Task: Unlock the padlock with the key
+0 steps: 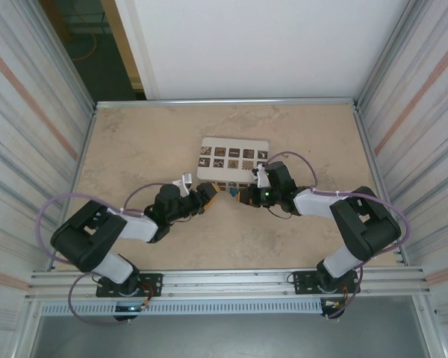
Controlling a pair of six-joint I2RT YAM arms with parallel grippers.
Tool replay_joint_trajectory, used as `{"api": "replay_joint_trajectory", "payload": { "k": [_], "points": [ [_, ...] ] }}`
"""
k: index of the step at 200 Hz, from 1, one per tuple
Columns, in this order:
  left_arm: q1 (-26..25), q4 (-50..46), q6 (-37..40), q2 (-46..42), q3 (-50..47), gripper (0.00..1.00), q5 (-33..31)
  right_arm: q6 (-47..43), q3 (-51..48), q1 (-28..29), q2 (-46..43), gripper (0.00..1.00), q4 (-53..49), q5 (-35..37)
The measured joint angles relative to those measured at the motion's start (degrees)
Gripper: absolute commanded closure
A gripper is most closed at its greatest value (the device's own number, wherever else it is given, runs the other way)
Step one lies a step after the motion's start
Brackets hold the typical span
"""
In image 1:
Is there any thin black cable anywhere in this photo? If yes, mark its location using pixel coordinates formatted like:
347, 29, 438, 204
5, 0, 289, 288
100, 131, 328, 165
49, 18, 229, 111
267, 206, 296, 222

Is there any grey slotted cable duct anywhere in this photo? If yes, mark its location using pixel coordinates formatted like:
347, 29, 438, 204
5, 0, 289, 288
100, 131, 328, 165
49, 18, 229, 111
40, 298, 332, 317

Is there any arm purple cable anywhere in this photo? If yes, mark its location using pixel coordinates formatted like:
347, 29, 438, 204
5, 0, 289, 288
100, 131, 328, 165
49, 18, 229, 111
38, 182, 165, 327
267, 151, 412, 269

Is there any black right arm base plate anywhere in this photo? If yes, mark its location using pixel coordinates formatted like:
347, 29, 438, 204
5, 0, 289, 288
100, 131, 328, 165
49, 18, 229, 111
290, 269, 360, 296

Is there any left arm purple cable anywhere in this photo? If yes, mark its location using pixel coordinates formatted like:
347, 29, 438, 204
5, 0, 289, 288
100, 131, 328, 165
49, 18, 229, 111
38, 182, 165, 327

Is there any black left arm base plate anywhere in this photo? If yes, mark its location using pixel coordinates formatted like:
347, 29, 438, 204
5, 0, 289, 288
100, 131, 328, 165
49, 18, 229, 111
96, 272, 164, 298

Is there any wooden door frame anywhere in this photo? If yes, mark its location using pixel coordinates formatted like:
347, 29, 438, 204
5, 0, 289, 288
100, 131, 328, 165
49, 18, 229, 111
100, 0, 147, 92

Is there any orange cable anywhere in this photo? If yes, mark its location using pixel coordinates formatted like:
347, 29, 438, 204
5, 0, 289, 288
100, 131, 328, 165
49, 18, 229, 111
72, 32, 99, 63

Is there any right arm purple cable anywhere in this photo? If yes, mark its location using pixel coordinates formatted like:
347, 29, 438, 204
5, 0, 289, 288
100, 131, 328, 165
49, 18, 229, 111
267, 151, 412, 269

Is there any aluminium frame rail with base plates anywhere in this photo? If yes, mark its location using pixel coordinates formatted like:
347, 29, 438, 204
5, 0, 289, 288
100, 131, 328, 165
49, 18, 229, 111
28, 265, 433, 300

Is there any white box with picture tiles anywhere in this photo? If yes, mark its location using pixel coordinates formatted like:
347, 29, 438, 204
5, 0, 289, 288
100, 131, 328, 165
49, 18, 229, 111
196, 136, 270, 192

